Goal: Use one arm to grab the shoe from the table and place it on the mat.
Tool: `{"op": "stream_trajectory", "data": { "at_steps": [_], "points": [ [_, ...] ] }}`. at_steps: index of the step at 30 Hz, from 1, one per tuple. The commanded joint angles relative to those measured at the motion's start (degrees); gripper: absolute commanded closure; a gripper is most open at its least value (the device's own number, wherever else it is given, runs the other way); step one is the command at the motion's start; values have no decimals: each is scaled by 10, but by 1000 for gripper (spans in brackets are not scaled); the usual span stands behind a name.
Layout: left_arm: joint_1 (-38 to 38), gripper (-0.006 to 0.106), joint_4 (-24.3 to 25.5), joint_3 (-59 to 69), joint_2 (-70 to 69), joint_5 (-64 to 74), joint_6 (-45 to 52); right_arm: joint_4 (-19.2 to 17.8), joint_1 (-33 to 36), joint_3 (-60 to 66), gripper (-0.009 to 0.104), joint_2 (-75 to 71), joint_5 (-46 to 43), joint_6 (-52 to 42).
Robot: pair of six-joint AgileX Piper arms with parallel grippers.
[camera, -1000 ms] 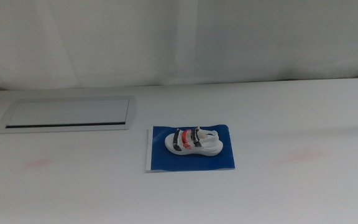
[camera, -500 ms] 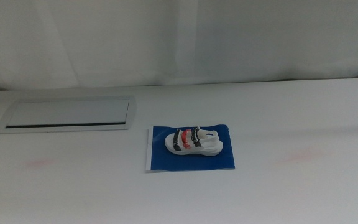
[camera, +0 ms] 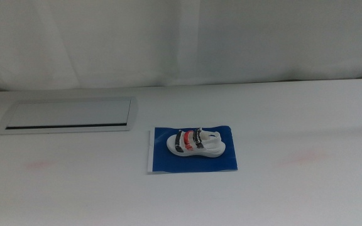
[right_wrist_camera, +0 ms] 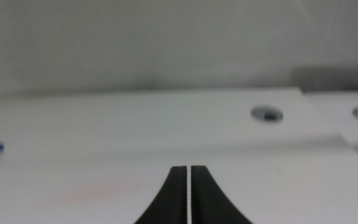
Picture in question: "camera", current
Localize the white fabric backdrop curtain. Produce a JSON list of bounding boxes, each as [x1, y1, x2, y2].
[[0, 0, 362, 92]]

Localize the blue rectangular mat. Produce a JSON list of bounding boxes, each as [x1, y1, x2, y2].
[[146, 125, 239, 175]]

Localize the silver desk cable hatch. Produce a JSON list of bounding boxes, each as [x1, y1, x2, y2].
[[0, 96, 139, 136]]

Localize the white sandal red black straps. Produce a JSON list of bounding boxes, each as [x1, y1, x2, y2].
[[166, 127, 226, 158]]

